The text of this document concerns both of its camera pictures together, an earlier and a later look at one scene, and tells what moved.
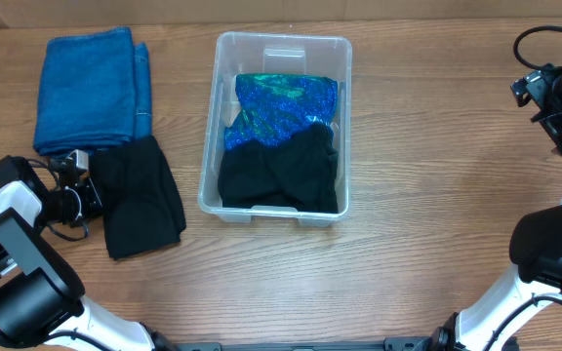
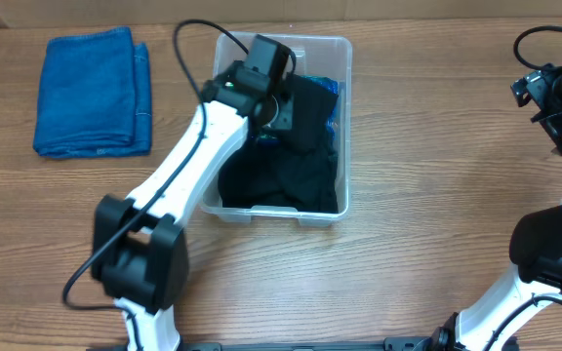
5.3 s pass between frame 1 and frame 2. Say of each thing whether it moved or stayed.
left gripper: moved
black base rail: stayed
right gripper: stayed
